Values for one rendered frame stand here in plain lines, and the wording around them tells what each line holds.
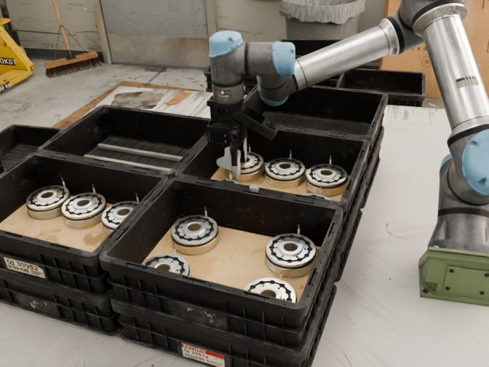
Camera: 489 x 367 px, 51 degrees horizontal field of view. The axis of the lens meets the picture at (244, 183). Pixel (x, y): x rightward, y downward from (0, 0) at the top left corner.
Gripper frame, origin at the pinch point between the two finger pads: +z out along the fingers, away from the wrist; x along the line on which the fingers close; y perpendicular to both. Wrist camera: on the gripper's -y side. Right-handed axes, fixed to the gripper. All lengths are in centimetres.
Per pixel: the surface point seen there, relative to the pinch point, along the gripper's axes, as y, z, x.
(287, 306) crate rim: -24, -8, 50
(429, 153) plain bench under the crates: -48, 15, -47
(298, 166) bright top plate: -14.3, -1.1, -3.6
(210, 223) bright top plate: -0.3, -0.8, 23.9
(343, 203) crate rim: -28.4, -7.9, 19.9
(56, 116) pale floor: 197, 85, -174
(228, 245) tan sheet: -5.3, 2.2, 26.9
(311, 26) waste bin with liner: 24, 29, -227
